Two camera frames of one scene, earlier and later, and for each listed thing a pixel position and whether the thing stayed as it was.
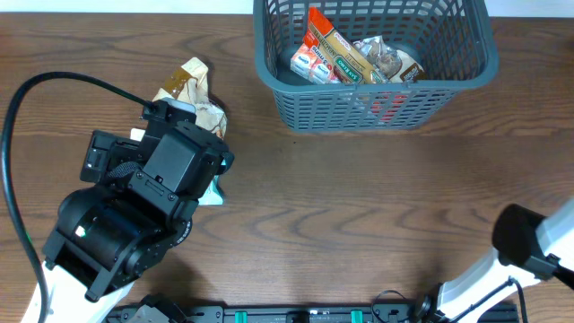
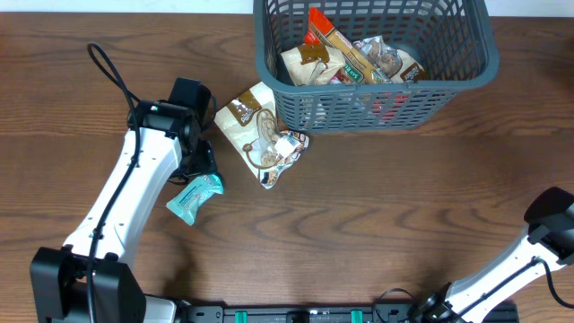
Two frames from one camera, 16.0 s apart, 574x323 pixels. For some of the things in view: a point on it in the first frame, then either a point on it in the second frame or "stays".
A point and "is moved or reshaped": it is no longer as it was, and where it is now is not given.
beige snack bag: (136, 135) is moved or reshaped
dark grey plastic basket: (454, 40) stays
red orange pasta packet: (348, 65) stays
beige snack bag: (393, 65) stays
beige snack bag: (190, 83) → (311, 65)
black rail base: (396, 313) stays
